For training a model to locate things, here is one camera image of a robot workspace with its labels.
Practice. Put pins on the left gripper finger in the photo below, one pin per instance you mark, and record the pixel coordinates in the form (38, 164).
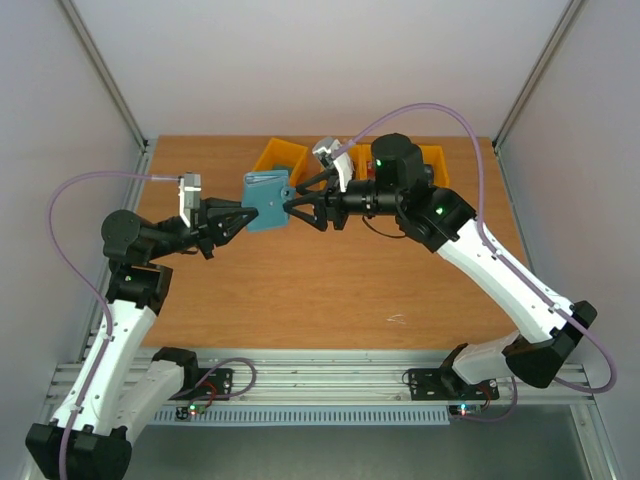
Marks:
(217, 205)
(226, 222)

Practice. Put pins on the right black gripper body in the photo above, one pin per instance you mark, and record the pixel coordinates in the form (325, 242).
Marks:
(331, 208)

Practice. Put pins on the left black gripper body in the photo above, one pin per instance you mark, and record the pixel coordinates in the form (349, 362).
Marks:
(201, 231)

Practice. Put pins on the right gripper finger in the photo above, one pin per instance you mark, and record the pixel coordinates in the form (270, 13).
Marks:
(310, 208)
(304, 188)

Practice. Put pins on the blue card holder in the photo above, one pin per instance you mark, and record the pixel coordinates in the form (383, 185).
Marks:
(267, 191)

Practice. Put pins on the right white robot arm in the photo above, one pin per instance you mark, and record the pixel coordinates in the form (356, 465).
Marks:
(548, 325)

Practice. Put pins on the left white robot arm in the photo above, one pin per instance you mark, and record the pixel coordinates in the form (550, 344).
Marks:
(91, 434)

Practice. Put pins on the teal credit card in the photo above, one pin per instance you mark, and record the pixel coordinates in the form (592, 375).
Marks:
(281, 166)

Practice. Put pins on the yellow bin with red card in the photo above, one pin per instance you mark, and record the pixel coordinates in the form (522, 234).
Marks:
(367, 160)

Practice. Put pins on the yellow bin with black card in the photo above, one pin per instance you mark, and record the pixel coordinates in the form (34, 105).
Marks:
(350, 152)

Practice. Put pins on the yellow bin with blue card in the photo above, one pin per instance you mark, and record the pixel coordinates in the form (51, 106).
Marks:
(434, 156)

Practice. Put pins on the single yellow bin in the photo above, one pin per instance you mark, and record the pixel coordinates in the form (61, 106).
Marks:
(283, 151)

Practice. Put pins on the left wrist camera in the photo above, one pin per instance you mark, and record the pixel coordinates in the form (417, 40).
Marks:
(190, 188)

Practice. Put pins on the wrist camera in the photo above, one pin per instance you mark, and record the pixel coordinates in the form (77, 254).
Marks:
(328, 140)
(190, 188)

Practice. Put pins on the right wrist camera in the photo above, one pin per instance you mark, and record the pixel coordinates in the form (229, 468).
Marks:
(328, 140)

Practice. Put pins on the aluminium rail base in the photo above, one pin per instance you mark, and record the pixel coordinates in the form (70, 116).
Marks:
(320, 377)

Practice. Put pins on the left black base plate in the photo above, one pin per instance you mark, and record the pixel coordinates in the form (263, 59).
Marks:
(217, 385)

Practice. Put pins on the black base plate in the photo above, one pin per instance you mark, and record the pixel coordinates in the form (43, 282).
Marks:
(426, 384)
(217, 385)

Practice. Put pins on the grey slotted cable duct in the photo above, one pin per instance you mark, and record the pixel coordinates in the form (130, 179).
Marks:
(290, 416)

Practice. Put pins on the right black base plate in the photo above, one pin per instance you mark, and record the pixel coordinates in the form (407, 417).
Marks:
(426, 384)

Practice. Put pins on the left aluminium frame post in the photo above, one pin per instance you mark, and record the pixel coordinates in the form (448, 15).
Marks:
(86, 41)

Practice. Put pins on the aluminium frame post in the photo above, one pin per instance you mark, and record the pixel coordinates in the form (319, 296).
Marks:
(86, 41)
(561, 29)

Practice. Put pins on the right aluminium frame post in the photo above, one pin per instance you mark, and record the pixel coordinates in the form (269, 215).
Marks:
(561, 29)

